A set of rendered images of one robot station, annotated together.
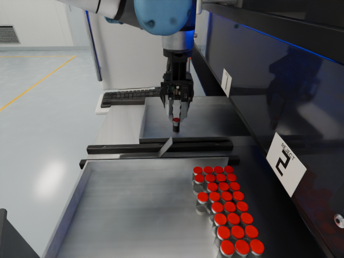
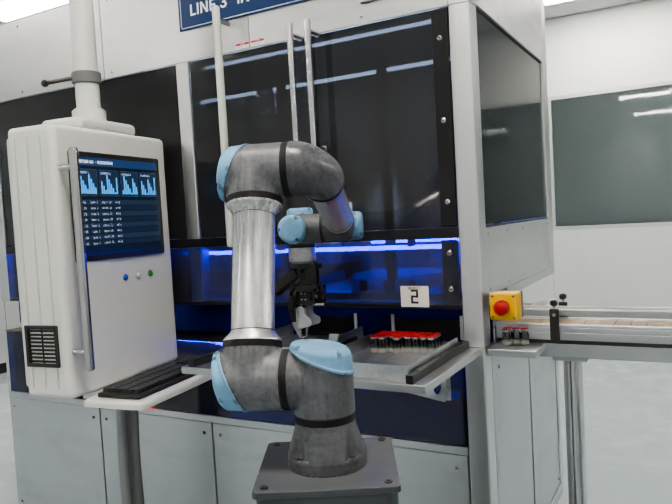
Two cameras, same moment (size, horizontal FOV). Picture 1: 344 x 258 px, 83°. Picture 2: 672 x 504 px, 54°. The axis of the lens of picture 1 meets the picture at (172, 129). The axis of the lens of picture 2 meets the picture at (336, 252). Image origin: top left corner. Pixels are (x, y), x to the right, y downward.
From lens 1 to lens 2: 160 cm
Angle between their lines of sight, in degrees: 63
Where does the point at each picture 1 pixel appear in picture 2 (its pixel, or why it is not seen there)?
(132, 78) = (115, 362)
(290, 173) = (422, 296)
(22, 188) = not seen: outside the picture
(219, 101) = (284, 333)
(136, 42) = (119, 299)
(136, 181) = not seen: hidden behind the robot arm
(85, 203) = not seen: hidden behind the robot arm
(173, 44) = (310, 256)
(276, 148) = (405, 293)
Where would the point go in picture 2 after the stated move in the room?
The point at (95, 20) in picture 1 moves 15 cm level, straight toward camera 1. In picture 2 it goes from (74, 273) to (124, 271)
